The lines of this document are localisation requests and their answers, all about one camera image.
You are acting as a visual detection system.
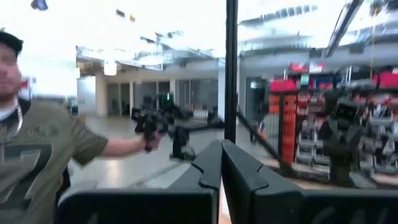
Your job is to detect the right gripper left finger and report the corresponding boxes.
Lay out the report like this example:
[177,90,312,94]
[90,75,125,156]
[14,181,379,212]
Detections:
[169,139,223,224]

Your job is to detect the black aluminium table frame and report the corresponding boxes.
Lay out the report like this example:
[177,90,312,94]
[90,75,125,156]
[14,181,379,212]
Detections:
[224,0,365,179]

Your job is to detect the person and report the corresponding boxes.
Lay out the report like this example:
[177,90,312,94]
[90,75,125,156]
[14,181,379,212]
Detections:
[0,29,163,224]

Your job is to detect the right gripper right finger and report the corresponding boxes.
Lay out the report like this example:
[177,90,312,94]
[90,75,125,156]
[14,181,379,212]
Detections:
[221,139,305,224]

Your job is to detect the person's hand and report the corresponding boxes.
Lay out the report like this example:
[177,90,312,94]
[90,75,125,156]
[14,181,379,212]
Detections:
[142,129,163,151]

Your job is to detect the red parts bin shelf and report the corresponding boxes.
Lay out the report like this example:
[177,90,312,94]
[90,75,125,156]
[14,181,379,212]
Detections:
[267,62,398,175]

